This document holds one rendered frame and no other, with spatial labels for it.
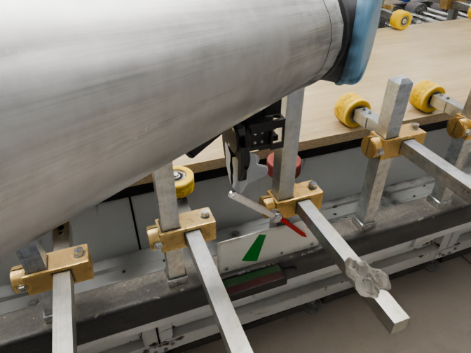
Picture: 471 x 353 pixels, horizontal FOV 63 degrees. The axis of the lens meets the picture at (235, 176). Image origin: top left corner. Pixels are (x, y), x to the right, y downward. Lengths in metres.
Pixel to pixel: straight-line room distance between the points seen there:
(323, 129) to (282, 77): 0.83
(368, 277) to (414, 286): 1.25
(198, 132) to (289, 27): 0.09
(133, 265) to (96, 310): 0.21
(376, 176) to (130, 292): 0.61
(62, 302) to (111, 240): 0.35
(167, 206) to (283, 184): 0.24
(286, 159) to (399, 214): 0.46
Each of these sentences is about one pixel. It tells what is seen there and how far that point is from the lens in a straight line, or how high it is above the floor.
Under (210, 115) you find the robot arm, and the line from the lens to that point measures 0.16.
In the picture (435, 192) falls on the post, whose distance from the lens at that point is 1.19.
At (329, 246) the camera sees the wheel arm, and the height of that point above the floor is 0.85.
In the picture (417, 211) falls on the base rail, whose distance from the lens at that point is 1.17.
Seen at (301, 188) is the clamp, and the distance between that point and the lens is 0.87.
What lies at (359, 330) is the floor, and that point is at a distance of 1.72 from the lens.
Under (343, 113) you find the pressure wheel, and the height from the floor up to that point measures 0.95.
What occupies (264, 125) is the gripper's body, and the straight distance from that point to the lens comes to 0.59.
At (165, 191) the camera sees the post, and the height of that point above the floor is 0.96.
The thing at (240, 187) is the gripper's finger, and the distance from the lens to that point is 0.65.
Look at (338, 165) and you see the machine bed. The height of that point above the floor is 0.75.
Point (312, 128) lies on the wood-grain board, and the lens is 1.05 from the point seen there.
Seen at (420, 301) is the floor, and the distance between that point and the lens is 1.90.
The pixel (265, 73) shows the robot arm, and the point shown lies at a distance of 0.20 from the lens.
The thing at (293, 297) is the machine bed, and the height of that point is 0.17.
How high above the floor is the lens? 1.39
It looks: 36 degrees down
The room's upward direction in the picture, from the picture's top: straight up
